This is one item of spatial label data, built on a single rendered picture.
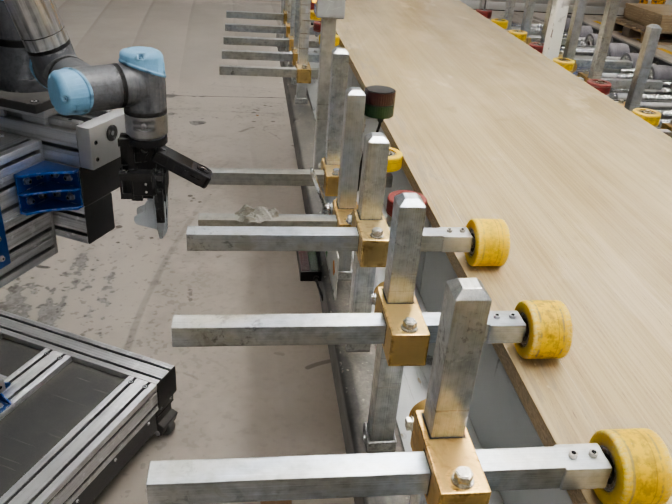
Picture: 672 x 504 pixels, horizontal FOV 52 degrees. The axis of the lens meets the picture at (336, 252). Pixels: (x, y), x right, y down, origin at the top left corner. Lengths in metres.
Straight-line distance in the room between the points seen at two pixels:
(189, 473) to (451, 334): 0.28
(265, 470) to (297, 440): 1.40
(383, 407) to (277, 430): 1.11
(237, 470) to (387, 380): 0.37
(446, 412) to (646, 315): 0.53
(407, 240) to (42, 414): 1.29
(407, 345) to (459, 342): 0.22
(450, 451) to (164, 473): 0.28
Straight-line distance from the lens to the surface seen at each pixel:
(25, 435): 1.91
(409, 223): 0.87
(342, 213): 1.39
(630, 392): 1.00
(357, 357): 1.27
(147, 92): 1.26
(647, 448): 0.80
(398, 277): 0.91
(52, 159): 1.56
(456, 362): 0.68
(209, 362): 2.38
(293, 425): 2.15
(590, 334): 1.09
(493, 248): 1.15
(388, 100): 1.33
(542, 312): 0.96
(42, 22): 1.31
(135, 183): 1.33
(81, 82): 1.22
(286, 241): 1.10
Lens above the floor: 1.47
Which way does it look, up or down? 29 degrees down
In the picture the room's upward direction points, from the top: 4 degrees clockwise
